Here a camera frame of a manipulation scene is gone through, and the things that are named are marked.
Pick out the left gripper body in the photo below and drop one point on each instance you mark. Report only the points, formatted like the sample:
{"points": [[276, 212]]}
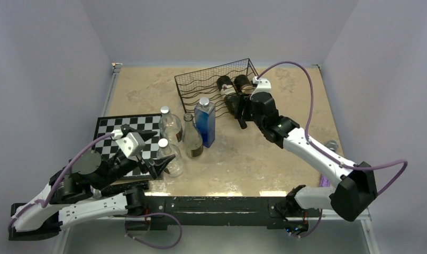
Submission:
{"points": [[120, 168]]}

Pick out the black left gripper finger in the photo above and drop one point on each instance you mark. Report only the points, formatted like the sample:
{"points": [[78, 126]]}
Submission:
{"points": [[154, 167], [144, 134]]}

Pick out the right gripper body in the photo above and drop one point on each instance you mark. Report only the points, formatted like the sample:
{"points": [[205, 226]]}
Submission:
{"points": [[256, 119]]}

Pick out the dark wine bottle white label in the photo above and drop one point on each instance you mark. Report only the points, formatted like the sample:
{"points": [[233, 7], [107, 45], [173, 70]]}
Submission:
{"points": [[228, 91]]}

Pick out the green wine bottle silver neck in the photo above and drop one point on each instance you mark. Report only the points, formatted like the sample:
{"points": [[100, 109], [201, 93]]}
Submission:
{"points": [[243, 84]]}

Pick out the blue square glass bottle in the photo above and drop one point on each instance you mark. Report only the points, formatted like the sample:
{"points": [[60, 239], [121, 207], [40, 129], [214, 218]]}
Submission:
{"points": [[205, 120]]}

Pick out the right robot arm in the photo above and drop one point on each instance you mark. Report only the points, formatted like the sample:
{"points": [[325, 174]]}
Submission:
{"points": [[275, 169]]}

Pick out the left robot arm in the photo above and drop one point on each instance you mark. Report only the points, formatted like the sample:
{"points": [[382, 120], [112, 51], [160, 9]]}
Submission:
{"points": [[83, 190]]}

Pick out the clear bottle silver cap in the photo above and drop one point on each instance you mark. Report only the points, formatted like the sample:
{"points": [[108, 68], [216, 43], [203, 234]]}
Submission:
{"points": [[170, 126]]}

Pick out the clear wine bottle dark label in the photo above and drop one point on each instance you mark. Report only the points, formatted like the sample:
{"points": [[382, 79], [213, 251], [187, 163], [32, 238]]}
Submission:
{"points": [[192, 139]]}

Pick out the black white checkerboard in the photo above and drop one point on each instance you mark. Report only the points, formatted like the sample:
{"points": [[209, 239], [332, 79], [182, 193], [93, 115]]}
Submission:
{"points": [[105, 125]]}

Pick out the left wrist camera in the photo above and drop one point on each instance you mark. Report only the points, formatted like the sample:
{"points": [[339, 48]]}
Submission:
{"points": [[132, 145]]}

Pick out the black table front rail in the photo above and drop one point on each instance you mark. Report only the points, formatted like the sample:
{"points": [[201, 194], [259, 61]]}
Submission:
{"points": [[271, 212]]}

